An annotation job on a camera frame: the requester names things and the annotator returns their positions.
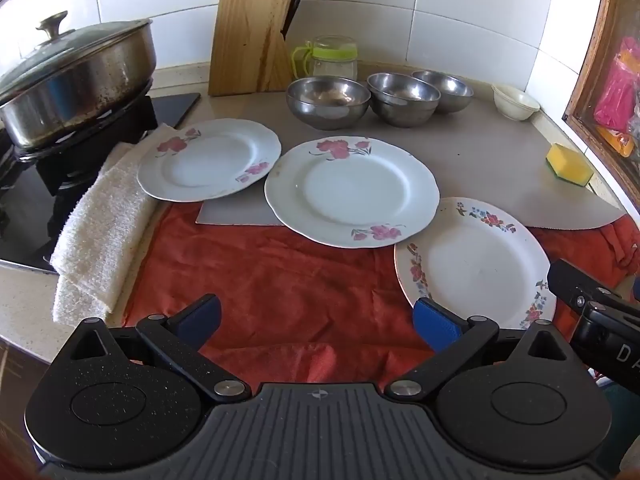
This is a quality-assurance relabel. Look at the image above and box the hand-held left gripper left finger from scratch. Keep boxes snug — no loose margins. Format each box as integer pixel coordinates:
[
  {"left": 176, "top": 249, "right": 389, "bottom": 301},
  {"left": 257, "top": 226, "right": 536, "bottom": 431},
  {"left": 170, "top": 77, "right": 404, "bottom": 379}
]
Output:
[{"left": 70, "top": 294, "right": 252, "bottom": 404}]

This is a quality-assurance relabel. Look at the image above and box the black pan support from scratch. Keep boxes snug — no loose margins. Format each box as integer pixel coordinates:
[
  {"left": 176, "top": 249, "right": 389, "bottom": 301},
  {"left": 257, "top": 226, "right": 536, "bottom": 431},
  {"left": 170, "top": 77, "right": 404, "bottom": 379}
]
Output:
[{"left": 17, "top": 92, "right": 160, "bottom": 196}]

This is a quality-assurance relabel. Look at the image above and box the large pink flower plate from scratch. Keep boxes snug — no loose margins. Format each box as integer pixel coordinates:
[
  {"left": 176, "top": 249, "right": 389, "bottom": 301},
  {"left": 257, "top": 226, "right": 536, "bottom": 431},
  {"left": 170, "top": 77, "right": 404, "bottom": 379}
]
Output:
[{"left": 264, "top": 135, "right": 441, "bottom": 249}]

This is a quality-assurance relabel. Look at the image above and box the black glass cooktop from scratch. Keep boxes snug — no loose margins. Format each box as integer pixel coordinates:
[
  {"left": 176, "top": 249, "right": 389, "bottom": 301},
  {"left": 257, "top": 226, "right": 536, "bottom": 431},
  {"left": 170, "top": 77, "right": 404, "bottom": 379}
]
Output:
[{"left": 0, "top": 91, "right": 202, "bottom": 275}]

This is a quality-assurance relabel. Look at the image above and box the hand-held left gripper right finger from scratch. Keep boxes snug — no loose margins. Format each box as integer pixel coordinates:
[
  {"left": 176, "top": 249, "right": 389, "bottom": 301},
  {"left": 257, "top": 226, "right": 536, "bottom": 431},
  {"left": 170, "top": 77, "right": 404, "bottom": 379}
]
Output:
[{"left": 385, "top": 297, "right": 569, "bottom": 404}]

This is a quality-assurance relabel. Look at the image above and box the glass pan lid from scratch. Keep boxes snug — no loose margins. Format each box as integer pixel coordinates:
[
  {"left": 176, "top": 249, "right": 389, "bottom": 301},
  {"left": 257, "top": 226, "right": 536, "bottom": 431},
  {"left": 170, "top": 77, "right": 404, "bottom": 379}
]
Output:
[{"left": 0, "top": 10, "right": 153, "bottom": 106}]

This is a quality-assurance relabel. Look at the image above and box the small pink flower plate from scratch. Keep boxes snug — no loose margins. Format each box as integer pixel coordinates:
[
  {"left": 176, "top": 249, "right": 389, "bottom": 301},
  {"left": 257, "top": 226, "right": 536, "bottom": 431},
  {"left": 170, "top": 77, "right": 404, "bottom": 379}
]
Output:
[{"left": 136, "top": 118, "right": 282, "bottom": 203}]

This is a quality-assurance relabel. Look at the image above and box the wooden knife block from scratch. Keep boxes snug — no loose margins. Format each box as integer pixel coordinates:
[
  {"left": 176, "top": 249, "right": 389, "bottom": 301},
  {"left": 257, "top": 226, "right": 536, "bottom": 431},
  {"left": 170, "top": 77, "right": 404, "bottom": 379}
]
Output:
[{"left": 208, "top": 0, "right": 296, "bottom": 97}]

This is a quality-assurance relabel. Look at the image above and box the black slim knife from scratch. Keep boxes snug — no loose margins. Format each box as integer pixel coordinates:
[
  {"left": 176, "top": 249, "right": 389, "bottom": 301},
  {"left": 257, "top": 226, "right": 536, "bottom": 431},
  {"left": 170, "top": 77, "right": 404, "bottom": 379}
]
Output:
[{"left": 281, "top": 0, "right": 307, "bottom": 41}]

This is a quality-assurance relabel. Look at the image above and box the glass jar with green lid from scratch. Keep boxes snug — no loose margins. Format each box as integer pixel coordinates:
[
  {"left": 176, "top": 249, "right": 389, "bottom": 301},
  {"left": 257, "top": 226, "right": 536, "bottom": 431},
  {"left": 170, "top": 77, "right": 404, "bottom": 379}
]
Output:
[{"left": 292, "top": 35, "right": 360, "bottom": 82}]

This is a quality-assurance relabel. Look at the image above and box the white towel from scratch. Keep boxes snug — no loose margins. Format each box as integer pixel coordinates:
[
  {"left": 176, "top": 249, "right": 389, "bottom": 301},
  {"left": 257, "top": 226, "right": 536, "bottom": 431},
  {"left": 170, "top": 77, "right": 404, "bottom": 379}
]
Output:
[{"left": 50, "top": 122, "right": 177, "bottom": 327}]

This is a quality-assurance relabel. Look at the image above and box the colourful flower rim plate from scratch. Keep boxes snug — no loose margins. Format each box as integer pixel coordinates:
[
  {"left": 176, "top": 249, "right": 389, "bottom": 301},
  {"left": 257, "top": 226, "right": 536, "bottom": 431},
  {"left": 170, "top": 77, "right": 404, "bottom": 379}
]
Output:
[{"left": 393, "top": 196, "right": 558, "bottom": 331}]

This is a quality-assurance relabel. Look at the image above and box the wooden window frame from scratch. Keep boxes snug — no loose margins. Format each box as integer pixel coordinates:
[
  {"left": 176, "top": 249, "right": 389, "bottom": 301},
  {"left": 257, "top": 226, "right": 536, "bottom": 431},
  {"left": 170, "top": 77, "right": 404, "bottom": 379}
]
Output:
[{"left": 561, "top": 0, "right": 640, "bottom": 211}]

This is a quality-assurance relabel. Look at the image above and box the yellow green sponge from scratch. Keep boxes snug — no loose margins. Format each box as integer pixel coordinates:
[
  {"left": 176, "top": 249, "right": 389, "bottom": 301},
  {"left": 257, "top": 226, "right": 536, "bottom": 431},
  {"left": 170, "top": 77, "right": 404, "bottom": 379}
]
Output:
[{"left": 545, "top": 143, "right": 595, "bottom": 188}]

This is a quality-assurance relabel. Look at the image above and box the grey counter mat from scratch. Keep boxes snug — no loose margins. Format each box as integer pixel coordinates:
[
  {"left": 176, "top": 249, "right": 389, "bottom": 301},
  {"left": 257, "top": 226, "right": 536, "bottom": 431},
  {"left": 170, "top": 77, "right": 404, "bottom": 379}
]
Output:
[{"left": 195, "top": 77, "right": 627, "bottom": 232}]

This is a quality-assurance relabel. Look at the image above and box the steel frying pan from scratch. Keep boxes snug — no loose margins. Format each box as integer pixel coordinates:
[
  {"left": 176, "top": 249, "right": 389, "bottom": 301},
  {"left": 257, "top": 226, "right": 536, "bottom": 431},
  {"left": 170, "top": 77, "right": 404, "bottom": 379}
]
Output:
[{"left": 0, "top": 19, "right": 157, "bottom": 150}]

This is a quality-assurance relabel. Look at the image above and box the small white bowl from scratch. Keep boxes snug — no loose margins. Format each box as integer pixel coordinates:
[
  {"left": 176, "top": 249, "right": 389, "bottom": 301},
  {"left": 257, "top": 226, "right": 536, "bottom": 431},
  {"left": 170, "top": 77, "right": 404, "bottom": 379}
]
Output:
[{"left": 491, "top": 83, "right": 541, "bottom": 122}]

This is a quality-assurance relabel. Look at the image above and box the large steel bowl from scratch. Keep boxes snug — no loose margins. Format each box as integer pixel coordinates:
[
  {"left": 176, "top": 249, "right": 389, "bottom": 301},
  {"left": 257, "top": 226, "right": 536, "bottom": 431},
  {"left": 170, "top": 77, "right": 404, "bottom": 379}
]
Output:
[{"left": 286, "top": 76, "right": 372, "bottom": 131}]

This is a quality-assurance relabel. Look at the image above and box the red cloth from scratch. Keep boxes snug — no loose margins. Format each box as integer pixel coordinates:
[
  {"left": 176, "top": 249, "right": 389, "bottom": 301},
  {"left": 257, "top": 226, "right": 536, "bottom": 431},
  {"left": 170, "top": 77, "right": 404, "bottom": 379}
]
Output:
[{"left": 122, "top": 200, "right": 640, "bottom": 386}]

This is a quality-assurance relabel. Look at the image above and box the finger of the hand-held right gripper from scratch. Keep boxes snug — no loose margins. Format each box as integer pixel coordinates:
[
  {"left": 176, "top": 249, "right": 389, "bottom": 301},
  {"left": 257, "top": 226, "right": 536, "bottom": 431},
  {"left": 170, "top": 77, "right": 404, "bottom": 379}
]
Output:
[{"left": 546, "top": 258, "right": 632, "bottom": 317}]

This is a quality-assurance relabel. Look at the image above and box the pink bag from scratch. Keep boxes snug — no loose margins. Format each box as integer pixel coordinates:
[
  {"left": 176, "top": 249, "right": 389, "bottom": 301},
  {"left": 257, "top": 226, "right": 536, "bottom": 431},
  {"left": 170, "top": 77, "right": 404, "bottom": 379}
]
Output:
[{"left": 593, "top": 35, "right": 640, "bottom": 133}]

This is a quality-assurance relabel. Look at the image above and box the orange packet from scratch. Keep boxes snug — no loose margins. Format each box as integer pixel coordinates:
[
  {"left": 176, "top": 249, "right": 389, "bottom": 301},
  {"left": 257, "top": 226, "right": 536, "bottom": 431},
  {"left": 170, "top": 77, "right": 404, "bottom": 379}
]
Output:
[{"left": 597, "top": 125, "right": 637, "bottom": 159}]

